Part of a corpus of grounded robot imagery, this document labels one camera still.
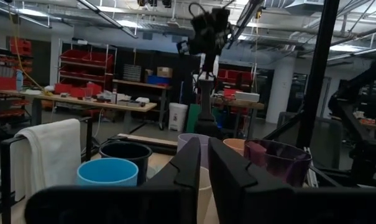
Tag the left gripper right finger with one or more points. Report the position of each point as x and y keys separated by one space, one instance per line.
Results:
x=268 y=205

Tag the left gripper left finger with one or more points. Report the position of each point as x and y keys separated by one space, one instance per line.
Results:
x=144 y=205

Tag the purple faceted plastic tumbler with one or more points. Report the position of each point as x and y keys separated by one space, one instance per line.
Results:
x=281 y=165

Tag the blue plastic mug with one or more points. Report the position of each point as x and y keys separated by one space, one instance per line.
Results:
x=107 y=172

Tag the black plastic cup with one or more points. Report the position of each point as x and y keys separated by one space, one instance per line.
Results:
x=125 y=151

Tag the cream white plastic cup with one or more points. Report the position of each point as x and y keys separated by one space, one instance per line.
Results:
x=204 y=196

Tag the peach orange plastic cup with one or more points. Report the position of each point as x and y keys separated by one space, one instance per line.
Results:
x=234 y=144

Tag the lavender plastic cup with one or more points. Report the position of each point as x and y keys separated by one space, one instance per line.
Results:
x=184 y=143

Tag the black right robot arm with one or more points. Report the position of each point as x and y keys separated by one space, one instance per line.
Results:
x=206 y=99

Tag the white trash bin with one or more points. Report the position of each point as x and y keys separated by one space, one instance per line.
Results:
x=177 y=116

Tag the white towel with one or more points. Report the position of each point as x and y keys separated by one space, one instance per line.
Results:
x=48 y=155

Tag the long wooden workbench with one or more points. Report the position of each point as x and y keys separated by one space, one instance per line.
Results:
x=82 y=102

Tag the black neighbouring robot rig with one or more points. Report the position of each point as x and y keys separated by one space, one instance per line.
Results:
x=346 y=105

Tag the brown cardboard box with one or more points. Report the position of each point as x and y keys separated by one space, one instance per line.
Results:
x=164 y=72

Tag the black metal towel rack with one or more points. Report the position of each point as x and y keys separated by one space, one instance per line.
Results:
x=5 y=174

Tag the metal rack with red bins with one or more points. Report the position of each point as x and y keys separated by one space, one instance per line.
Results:
x=82 y=57

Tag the blue and white bottle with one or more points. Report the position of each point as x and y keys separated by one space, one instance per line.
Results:
x=19 y=81

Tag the shelving with red bins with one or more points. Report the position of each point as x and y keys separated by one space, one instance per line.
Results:
x=1 y=83

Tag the stacked red storage bins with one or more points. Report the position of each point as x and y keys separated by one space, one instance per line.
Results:
x=20 y=46

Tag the black metal frame rail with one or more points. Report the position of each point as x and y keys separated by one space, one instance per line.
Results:
x=318 y=77

